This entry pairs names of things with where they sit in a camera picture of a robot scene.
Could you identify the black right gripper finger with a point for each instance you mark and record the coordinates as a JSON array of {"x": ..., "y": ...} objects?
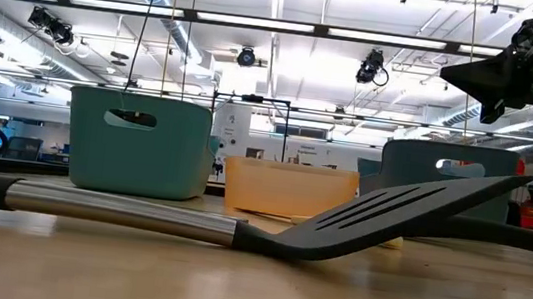
[{"x": 481, "y": 76}]

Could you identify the thin black background frame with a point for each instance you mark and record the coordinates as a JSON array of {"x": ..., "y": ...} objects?
[{"x": 286, "y": 131}]

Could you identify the overhead light bar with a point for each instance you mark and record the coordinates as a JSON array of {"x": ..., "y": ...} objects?
[{"x": 261, "y": 23}]

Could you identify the blue-teal plastic bin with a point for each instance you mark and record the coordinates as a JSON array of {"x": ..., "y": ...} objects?
[{"x": 447, "y": 152}]

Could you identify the dark office chair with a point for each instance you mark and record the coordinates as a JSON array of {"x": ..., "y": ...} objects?
[{"x": 24, "y": 148}]

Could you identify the orange translucent plastic bin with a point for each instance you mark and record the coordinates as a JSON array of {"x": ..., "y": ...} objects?
[{"x": 287, "y": 187}]

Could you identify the green-teal plastic bin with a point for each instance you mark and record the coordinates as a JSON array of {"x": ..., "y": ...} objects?
[{"x": 144, "y": 166}]

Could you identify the round black overhead camera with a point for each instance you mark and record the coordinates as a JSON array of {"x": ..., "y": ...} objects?
[{"x": 246, "y": 57}]

